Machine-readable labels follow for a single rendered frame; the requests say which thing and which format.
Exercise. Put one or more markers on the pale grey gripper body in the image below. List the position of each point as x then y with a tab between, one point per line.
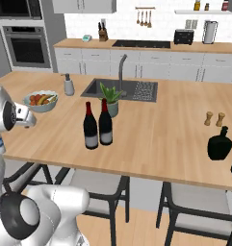
30	120

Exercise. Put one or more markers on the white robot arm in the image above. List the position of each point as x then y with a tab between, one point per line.
53	205

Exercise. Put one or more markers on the bowl of fruit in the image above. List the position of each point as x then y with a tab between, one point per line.
40	101

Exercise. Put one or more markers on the grey soap dispenser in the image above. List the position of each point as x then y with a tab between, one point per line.
69	87

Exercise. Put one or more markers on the dark wine bottle red cap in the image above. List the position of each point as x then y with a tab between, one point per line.
90	129
105	126

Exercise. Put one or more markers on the black stool grey seat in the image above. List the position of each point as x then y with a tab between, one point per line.
98	184
14	179
201	201

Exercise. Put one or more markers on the dark grey sink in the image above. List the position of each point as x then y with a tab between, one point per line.
95	89

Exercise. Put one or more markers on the green plant in pot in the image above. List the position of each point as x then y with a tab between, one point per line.
111	97

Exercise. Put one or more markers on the small teal kitchen scale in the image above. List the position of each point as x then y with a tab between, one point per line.
87	38

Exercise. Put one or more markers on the grey tap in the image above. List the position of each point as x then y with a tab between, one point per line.
121	72

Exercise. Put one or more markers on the steel microwave oven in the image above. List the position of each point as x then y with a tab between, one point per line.
18	8

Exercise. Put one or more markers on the wooden knife block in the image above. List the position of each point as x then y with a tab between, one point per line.
103	33

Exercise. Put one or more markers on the white base cupboards run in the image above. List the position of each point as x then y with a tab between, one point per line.
152	65

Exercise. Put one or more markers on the black hob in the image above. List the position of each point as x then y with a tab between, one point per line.
141	44

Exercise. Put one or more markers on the hanging wooden spoon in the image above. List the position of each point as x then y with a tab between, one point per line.
149	19
141	18
145	18
138	17

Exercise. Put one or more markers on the black toaster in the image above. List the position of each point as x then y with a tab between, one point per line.
183	37

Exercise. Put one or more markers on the wooden salt shaker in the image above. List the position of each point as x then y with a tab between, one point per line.
208	119

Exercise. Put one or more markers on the wooden pepper shaker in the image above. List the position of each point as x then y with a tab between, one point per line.
220	120

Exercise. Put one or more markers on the yellow jar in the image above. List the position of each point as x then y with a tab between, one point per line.
197	5

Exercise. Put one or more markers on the small brown jar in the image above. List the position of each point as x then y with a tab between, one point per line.
206	7

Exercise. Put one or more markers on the red jar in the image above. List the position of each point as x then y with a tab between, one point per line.
225	5

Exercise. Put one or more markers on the steel wall oven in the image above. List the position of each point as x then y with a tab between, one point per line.
26	48

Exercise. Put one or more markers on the white wall cupboards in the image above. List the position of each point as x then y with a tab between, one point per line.
83	5

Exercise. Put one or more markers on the wooden utensil rail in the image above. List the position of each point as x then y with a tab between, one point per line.
145	8

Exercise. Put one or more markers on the grey wall socket plate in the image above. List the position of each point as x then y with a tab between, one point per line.
191	24

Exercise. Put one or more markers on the white wall shelf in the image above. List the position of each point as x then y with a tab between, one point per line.
204	12

